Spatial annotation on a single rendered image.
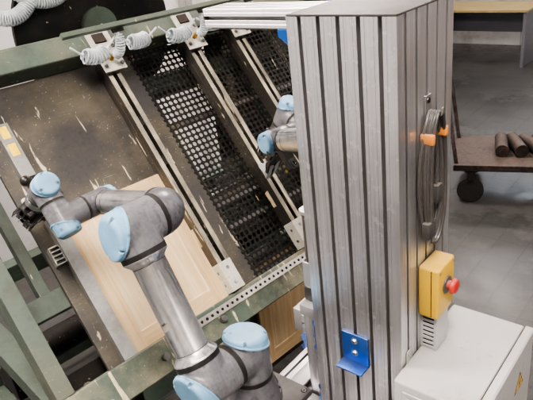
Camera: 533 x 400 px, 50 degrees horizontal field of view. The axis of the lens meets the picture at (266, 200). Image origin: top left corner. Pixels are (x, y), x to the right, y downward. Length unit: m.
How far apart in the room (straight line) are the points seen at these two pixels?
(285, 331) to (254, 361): 1.45
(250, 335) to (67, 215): 0.63
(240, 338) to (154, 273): 0.28
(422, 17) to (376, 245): 0.47
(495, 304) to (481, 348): 2.27
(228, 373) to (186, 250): 0.94
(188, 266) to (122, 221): 0.96
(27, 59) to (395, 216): 1.60
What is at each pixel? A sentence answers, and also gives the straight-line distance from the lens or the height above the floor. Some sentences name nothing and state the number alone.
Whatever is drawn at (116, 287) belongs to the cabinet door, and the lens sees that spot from 2.17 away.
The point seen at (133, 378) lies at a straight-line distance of 2.11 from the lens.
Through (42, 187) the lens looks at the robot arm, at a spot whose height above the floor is 1.61.
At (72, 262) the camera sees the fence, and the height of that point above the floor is 1.21.
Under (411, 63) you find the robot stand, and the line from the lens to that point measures 1.15.
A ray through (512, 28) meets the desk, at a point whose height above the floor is 0.41.
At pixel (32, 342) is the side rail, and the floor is 1.08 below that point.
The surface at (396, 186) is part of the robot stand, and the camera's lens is 1.18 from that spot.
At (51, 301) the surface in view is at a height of 1.10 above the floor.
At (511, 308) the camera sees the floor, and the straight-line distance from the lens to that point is 3.76.
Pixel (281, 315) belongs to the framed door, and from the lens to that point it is 2.87.
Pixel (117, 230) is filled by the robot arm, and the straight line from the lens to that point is 1.35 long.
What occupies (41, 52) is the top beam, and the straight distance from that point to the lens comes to 2.41.
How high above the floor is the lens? 2.19
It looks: 25 degrees down
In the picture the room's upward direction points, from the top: 7 degrees counter-clockwise
